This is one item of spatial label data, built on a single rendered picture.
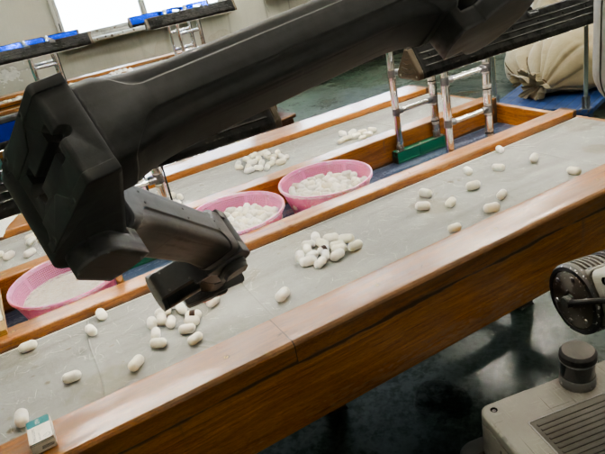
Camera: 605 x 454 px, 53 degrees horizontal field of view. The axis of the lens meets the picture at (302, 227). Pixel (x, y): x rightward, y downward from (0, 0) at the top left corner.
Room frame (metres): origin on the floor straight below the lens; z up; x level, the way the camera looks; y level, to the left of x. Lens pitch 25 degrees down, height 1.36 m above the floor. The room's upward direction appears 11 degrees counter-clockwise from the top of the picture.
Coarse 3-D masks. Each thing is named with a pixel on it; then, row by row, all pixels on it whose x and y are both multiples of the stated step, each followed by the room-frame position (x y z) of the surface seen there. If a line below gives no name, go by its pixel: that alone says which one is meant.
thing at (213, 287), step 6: (240, 276) 0.86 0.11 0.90; (204, 282) 0.79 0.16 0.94; (222, 282) 0.81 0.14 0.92; (228, 282) 0.85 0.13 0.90; (234, 282) 0.85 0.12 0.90; (240, 282) 0.85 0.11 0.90; (204, 288) 0.82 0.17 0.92; (210, 288) 0.82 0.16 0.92; (216, 288) 0.82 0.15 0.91; (222, 288) 0.84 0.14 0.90; (198, 294) 0.83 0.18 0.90; (204, 294) 0.83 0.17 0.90; (210, 294) 0.83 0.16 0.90; (186, 300) 0.82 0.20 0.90; (192, 300) 0.82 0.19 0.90; (198, 300) 0.82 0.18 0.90
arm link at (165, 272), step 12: (168, 264) 0.74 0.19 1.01; (180, 264) 0.74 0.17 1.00; (228, 264) 0.71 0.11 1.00; (240, 264) 0.71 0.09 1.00; (156, 276) 0.73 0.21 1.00; (168, 276) 0.73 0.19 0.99; (180, 276) 0.73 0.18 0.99; (192, 276) 0.73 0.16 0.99; (204, 276) 0.73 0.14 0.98; (228, 276) 0.71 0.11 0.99; (156, 288) 0.72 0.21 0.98; (168, 288) 0.72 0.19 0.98; (180, 288) 0.73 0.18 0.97; (192, 288) 0.74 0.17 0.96; (156, 300) 0.76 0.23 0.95; (168, 300) 0.73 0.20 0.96; (180, 300) 0.74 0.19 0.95
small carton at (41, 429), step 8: (48, 416) 0.76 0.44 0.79; (32, 424) 0.74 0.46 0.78; (40, 424) 0.74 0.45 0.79; (48, 424) 0.74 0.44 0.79; (32, 432) 0.72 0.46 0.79; (40, 432) 0.72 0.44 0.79; (48, 432) 0.72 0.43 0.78; (32, 440) 0.71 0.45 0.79; (40, 440) 0.70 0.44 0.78; (48, 440) 0.71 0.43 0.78; (56, 440) 0.71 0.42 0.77; (32, 448) 0.70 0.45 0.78; (40, 448) 0.70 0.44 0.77; (48, 448) 0.71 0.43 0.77
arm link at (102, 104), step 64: (320, 0) 0.47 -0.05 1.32; (384, 0) 0.48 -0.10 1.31; (448, 0) 0.50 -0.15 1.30; (512, 0) 0.50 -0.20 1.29; (192, 64) 0.41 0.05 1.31; (256, 64) 0.42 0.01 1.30; (320, 64) 0.45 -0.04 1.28; (64, 128) 0.37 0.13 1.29; (128, 128) 0.37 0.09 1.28; (192, 128) 0.40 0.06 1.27; (64, 192) 0.36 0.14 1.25; (64, 256) 0.39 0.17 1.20
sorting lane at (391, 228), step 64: (576, 128) 1.64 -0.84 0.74; (448, 192) 1.38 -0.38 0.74; (512, 192) 1.30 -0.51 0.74; (256, 256) 1.24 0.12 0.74; (320, 256) 1.18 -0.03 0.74; (384, 256) 1.12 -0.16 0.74; (128, 320) 1.07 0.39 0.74; (256, 320) 0.98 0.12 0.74; (0, 384) 0.94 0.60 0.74; (64, 384) 0.90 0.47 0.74; (128, 384) 0.86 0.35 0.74
